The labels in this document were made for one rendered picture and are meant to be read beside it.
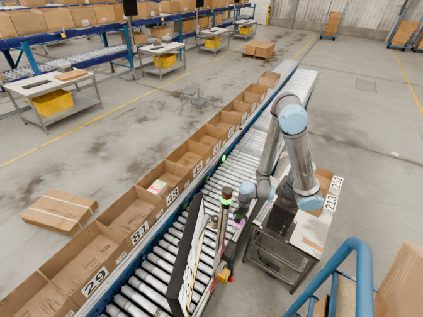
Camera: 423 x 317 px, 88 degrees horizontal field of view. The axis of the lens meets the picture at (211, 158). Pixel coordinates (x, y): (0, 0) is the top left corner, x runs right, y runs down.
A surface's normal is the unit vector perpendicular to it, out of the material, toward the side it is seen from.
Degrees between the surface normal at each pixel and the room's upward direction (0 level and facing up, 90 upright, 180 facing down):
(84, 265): 0
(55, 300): 0
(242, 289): 0
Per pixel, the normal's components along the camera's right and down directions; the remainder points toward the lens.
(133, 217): 0.04, -0.77
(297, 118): -0.11, 0.59
